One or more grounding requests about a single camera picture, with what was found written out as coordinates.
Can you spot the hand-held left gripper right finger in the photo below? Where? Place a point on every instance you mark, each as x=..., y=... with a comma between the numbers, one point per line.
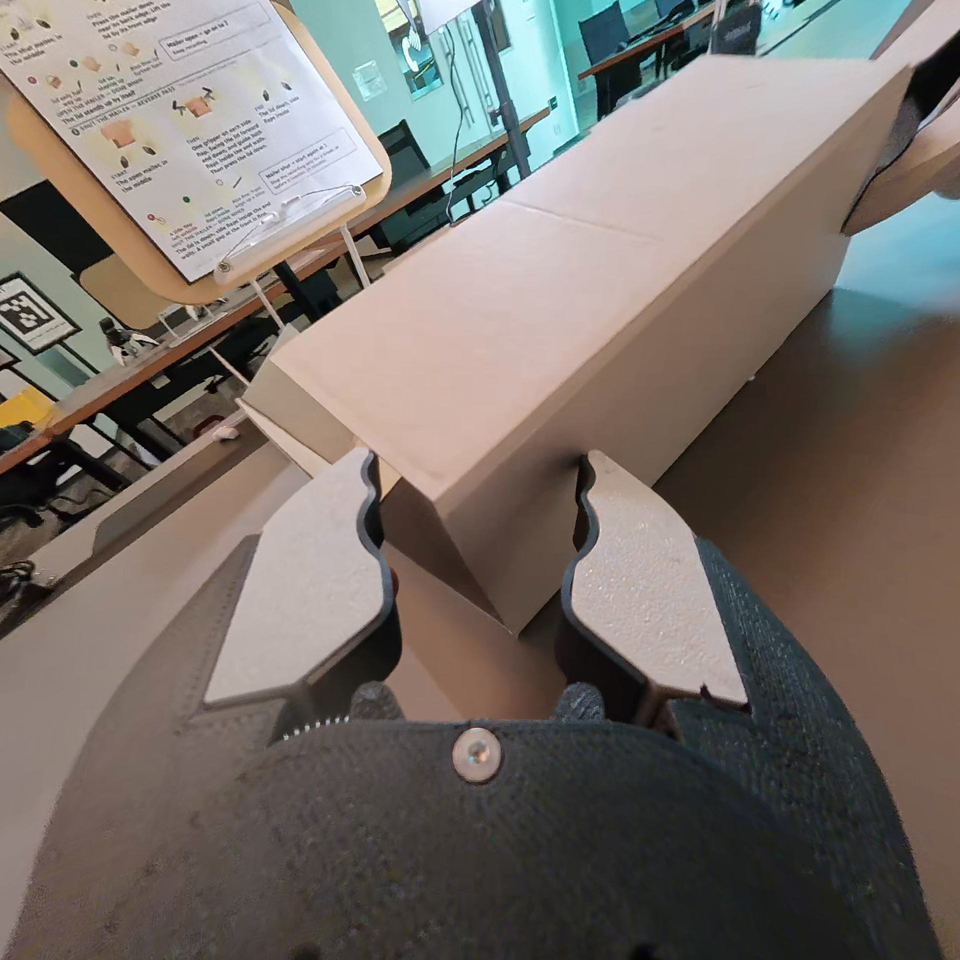
x=652, y=600

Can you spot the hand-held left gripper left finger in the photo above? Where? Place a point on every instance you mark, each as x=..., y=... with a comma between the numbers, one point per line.
x=307, y=592

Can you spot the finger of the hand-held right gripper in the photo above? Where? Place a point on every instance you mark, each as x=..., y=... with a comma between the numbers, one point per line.
x=922, y=172
x=937, y=26

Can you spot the brown cardboard box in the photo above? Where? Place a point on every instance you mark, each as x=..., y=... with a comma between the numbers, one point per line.
x=562, y=300

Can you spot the black box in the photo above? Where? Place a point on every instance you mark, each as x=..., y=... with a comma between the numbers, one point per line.
x=735, y=30

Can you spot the small white object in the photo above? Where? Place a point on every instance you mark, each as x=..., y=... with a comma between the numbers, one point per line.
x=225, y=433

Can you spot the long brown-edged desk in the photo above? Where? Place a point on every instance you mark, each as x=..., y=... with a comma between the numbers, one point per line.
x=82, y=397

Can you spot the white and black device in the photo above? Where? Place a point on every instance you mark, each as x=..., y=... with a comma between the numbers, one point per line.
x=131, y=345

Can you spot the black office chair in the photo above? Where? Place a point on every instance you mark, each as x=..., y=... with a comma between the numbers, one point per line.
x=401, y=146
x=604, y=30

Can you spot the yellow object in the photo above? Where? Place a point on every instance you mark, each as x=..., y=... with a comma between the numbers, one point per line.
x=26, y=409

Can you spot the wooden document stand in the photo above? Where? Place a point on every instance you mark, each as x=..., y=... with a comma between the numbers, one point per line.
x=127, y=289

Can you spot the black pole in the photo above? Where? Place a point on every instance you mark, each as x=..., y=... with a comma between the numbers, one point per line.
x=491, y=60

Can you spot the printed instruction sheet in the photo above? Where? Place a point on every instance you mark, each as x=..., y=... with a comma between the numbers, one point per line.
x=187, y=112

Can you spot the black and white wall marker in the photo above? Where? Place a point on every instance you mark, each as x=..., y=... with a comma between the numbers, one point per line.
x=34, y=311

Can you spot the white wall notice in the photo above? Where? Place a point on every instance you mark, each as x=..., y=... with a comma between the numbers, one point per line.
x=370, y=81

